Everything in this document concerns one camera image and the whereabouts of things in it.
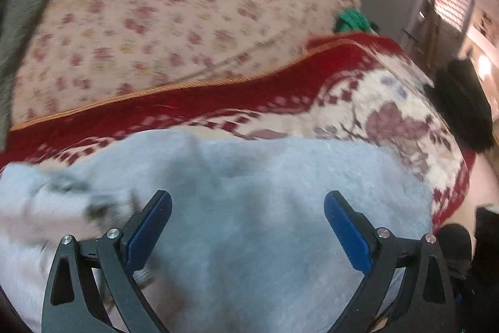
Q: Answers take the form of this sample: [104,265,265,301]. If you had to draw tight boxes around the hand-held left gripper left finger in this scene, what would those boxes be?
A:
[41,190,173,333]

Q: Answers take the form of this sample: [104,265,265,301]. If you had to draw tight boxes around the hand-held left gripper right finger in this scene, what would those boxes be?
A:
[323,190,458,333]

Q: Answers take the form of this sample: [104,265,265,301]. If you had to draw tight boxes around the grey pants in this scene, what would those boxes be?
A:
[0,129,436,333]

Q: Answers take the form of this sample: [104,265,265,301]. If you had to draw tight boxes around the red floral fleece blanket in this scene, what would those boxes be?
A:
[0,33,471,230]

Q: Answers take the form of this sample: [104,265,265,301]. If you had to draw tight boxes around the black cloth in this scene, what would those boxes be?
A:
[423,58,494,153]

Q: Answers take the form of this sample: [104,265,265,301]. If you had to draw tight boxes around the green object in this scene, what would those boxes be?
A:
[334,7,370,34]

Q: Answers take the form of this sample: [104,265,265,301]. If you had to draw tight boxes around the floral bedsheet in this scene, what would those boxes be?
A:
[10,0,361,131]

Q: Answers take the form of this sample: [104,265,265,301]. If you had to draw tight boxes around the dark grey cloth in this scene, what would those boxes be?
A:
[0,0,100,152]

